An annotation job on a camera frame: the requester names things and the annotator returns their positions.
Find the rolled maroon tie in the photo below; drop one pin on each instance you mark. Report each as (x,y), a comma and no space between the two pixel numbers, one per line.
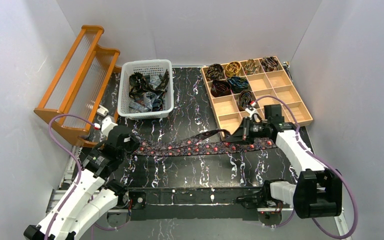
(220,88)

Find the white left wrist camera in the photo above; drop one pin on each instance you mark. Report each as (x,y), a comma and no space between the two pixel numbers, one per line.
(106,125)

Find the light wooden compartment tray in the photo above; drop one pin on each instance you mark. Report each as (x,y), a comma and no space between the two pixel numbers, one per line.
(268,88)

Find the rolled dark striped tie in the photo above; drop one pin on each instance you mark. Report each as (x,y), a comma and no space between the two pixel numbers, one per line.
(270,64)

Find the pile of ties in basket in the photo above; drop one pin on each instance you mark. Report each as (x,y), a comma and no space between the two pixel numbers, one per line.
(147,92)

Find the aluminium frame rail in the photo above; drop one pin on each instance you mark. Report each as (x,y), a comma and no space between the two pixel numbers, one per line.
(272,216)

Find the orange wooden rack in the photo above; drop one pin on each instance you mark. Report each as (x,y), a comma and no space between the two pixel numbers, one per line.
(78,86)

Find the rolled black gold tie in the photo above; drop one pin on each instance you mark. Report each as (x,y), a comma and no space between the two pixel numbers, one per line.
(215,72)

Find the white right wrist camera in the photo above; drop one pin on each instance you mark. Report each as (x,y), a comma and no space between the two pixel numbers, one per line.
(252,111)

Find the rolled grey striped tie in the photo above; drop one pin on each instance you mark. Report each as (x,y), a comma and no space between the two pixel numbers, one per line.
(244,100)

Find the rolled yellow tie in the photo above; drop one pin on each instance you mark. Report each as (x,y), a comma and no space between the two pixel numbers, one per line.
(232,69)

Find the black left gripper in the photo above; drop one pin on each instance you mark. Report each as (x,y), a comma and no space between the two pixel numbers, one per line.
(131,144)

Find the white plastic basket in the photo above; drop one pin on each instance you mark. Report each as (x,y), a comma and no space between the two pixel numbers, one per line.
(151,67)

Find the white plug on table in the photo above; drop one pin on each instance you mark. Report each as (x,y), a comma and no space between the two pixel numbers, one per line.
(102,111)

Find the rolled brown patterned tie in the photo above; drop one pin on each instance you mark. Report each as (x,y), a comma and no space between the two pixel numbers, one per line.
(251,67)

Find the dark paisley red-dotted tie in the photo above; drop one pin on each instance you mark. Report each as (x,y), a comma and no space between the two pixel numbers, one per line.
(198,145)

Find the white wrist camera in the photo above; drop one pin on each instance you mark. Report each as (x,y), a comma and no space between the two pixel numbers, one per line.
(106,125)
(252,111)

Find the rolled blue patterned tie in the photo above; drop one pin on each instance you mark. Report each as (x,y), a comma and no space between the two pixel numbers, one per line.
(238,84)

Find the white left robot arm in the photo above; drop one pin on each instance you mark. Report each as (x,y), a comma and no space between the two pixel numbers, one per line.
(92,194)

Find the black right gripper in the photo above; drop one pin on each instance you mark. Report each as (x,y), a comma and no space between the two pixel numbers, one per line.
(245,129)

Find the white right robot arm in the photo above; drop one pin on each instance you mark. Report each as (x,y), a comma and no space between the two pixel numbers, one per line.
(318,191)

